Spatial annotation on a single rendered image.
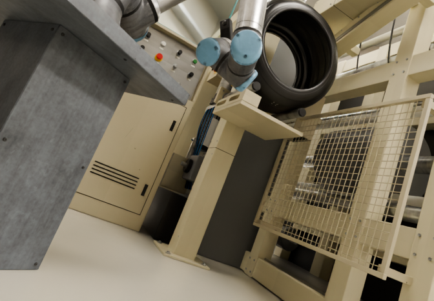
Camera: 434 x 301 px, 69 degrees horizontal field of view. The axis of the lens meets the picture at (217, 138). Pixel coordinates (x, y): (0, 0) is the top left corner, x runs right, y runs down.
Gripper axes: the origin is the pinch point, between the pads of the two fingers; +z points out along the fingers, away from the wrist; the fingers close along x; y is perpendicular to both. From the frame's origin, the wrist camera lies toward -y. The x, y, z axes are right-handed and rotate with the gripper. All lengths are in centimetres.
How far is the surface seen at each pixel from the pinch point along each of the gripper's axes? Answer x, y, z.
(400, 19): 102, 2, 399
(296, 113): 14.7, 38.4, 21.0
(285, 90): 11.9, 26.0, 17.9
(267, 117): 3.6, 35.7, 6.5
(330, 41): 33, 8, 46
